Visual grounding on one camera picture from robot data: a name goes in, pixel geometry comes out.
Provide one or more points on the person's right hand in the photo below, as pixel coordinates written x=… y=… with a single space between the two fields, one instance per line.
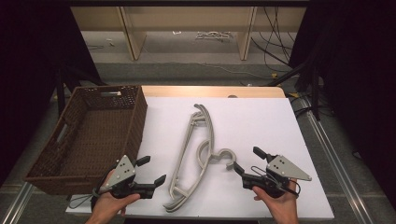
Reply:
x=283 y=207

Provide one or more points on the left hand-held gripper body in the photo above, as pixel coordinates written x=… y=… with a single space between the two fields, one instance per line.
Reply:
x=124 y=169

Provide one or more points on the grey plastic clothes hanger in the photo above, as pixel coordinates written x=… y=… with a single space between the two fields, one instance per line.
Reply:
x=212 y=132

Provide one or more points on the pile of pale hangers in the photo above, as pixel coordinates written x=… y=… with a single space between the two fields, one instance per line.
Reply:
x=214 y=35

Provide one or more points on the metal floor rail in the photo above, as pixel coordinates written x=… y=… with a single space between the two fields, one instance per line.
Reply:
x=330 y=149
x=17 y=205

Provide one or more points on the brown woven basket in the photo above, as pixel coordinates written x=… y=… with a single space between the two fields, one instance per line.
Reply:
x=93 y=140

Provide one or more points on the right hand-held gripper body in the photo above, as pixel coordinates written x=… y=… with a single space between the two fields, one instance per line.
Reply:
x=285 y=169

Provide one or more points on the small white scrap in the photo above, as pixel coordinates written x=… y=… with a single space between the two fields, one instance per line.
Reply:
x=176 y=32

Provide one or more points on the black metal stand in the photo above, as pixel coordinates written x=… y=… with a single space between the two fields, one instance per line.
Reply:
x=315 y=93
x=60 y=90

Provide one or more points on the black curtain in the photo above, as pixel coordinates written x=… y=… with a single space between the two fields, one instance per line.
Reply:
x=31 y=62
x=358 y=77

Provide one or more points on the white table mat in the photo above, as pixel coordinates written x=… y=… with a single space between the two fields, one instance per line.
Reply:
x=255 y=124

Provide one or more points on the person's left hand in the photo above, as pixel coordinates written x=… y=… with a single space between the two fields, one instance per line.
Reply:
x=107 y=205

